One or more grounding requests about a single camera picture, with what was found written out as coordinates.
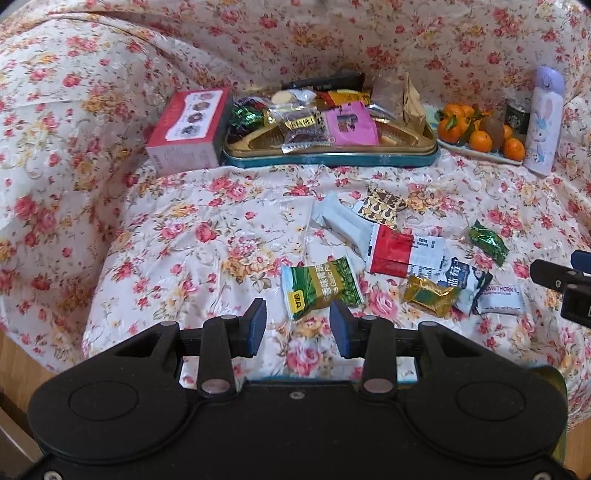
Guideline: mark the green pea snack packet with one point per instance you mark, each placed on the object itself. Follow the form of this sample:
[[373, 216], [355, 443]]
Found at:
[[318, 288]]

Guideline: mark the red and white snack packet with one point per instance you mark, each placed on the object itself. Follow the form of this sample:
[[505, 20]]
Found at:
[[397, 251]]

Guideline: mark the dark cup with green label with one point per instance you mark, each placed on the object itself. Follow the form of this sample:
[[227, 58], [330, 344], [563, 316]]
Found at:
[[517, 115]]

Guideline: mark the floral blanket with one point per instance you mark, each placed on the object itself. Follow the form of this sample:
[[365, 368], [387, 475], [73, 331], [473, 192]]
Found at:
[[138, 230]]

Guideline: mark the pink snack packet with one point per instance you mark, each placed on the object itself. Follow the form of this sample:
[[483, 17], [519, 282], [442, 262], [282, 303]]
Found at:
[[351, 124]]

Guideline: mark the long black snack packet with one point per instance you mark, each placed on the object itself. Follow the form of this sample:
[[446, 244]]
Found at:
[[323, 81]]

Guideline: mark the clear packet with gold label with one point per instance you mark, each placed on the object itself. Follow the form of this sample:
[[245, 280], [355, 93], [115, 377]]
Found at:
[[302, 127]]

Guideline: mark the gold tin tray teal rim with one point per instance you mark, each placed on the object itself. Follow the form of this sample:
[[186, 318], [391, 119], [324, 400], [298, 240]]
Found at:
[[332, 156]]

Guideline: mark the plain white snack packet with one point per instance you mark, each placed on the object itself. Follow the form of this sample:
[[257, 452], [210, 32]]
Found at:
[[344, 224]]

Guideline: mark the blue and white snack packet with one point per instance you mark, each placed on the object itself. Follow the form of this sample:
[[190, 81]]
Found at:
[[466, 281]]

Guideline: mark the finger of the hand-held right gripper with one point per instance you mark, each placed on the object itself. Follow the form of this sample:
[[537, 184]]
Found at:
[[551, 273]]

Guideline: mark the kraft paper snack packet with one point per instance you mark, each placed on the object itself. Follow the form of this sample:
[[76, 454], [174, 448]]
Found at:
[[413, 108]]

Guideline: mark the dark green foil candy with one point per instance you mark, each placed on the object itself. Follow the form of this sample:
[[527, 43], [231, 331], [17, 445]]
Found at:
[[488, 242]]

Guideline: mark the clear packet of brown snack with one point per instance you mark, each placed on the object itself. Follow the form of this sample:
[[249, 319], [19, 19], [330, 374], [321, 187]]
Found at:
[[388, 94]]

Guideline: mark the purple rabbit print thermos bottle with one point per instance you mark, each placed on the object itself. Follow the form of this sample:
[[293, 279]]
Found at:
[[542, 124]]

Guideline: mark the gold foil candy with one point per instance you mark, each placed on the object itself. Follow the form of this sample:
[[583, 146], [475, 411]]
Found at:
[[429, 297]]

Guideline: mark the round white cookie packet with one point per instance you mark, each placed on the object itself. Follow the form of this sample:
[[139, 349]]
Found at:
[[290, 98]]

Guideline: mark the gold brown patterned snack packet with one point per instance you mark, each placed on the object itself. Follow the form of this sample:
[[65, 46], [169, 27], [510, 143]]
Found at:
[[379, 207]]

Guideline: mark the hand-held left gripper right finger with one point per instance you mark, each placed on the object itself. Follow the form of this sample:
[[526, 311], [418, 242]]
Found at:
[[340, 330]]

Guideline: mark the small yellow candy piece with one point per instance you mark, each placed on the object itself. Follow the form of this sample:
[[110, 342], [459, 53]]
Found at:
[[390, 137]]

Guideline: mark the orange yellow snack packet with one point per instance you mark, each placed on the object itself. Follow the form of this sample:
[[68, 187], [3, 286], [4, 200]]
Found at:
[[348, 98]]

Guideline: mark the small white snack packet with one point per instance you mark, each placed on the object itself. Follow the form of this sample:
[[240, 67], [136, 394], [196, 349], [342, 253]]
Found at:
[[501, 300]]

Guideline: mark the red and white cardboard box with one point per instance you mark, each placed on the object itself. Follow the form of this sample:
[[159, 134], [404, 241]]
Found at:
[[189, 134]]

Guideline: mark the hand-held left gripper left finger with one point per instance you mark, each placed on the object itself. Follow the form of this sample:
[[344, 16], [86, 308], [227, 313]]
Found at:
[[256, 328]]

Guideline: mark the pile of tangerines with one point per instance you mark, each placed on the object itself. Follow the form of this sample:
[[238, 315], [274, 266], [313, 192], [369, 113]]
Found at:
[[450, 129]]

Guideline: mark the light blue fruit plate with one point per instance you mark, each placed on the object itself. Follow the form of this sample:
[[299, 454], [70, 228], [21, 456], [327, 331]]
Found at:
[[461, 147]]

